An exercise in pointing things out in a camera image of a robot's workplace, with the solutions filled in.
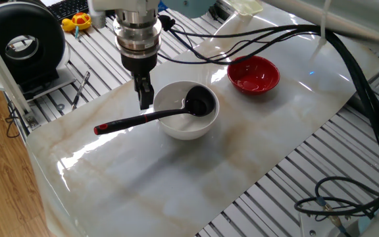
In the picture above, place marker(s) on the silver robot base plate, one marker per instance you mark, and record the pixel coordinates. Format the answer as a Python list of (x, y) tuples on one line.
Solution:
[(308, 227)]

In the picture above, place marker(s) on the grey aluminium table rail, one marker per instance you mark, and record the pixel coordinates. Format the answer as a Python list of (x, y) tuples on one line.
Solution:
[(357, 103)]

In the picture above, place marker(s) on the black pen tool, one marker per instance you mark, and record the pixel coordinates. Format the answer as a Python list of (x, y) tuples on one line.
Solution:
[(81, 89)]

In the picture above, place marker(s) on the black keyboard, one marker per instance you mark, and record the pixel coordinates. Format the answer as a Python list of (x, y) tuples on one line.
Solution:
[(67, 8)]

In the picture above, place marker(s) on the black ladle with red accents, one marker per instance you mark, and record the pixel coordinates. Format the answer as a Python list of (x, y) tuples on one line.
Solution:
[(127, 122)]

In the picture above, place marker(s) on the marble pattern table mat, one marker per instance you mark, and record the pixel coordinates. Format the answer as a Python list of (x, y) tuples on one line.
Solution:
[(143, 181)]

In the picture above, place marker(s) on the blue snack packet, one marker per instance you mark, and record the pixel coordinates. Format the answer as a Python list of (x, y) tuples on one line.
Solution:
[(162, 5)]

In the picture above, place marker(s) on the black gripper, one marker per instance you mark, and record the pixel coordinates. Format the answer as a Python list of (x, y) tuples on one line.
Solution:
[(140, 64)]

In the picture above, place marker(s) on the metal washer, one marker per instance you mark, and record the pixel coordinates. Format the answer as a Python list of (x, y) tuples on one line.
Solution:
[(58, 107)]

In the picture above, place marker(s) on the red bowl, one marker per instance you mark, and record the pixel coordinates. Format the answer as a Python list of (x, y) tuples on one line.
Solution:
[(255, 75)]

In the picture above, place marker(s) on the white ceramic bowl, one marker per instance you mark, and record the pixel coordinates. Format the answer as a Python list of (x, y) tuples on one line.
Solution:
[(189, 131)]

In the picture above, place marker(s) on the white zip tie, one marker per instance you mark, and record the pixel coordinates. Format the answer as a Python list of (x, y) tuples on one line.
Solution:
[(324, 19)]

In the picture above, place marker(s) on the yellow turtle toy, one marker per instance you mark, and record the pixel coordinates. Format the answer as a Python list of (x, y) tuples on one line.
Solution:
[(81, 19)]

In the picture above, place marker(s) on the silver wrist flange adapter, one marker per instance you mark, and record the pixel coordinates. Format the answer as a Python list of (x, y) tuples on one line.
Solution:
[(137, 36)]

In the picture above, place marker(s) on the pale green plastic tray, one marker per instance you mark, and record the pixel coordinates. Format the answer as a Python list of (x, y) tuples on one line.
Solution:
[(245, 6)]

